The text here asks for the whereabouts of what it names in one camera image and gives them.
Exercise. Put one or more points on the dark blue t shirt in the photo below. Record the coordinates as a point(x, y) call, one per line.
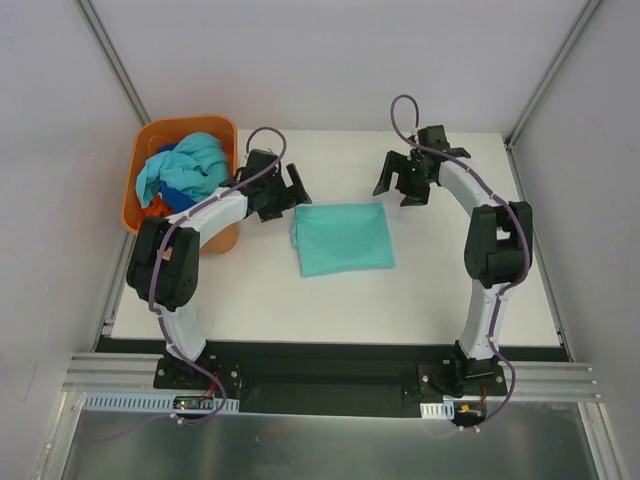
point(175, 197)

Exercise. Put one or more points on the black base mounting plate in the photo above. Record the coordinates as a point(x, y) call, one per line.
point(389, 381)

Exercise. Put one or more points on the aluminium corner post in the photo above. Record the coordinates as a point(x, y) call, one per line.
point(569, 43)
point(98, 31)

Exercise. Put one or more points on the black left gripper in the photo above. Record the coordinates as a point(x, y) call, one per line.
point(282, 192)

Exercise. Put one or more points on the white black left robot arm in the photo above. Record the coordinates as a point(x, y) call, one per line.
point(164, 266)

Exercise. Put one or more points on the teal green t shirt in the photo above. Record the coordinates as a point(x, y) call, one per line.
point(339, 238)

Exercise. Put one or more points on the light blue t shirt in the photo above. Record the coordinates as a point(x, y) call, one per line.
point(207, 152)

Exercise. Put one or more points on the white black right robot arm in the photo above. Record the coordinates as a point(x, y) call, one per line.
point(497, 253)

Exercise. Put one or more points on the orange t shirt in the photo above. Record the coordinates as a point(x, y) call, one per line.
point(157, 208)

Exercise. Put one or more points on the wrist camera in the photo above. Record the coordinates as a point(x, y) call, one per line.
point(258, 160)
point(434, 137)

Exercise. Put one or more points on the right white cable duct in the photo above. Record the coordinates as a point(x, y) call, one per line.
point(438, 411)

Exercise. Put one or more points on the white cable duct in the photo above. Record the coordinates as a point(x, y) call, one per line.
point(438, 411)
point(158, 403)

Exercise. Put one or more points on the left aluminium corner post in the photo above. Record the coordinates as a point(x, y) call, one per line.
point(98, 31)

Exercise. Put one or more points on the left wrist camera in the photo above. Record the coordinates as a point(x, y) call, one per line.
point(258, 160)

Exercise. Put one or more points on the right aluminium corner post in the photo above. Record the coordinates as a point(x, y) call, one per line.
point(569, 43)

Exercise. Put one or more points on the left white cable duct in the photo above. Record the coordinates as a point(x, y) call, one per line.
point(158, 403)

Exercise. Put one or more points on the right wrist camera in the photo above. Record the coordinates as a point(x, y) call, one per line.
point(434, 137)

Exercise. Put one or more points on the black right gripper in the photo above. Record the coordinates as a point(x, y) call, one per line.
point(407, 176)

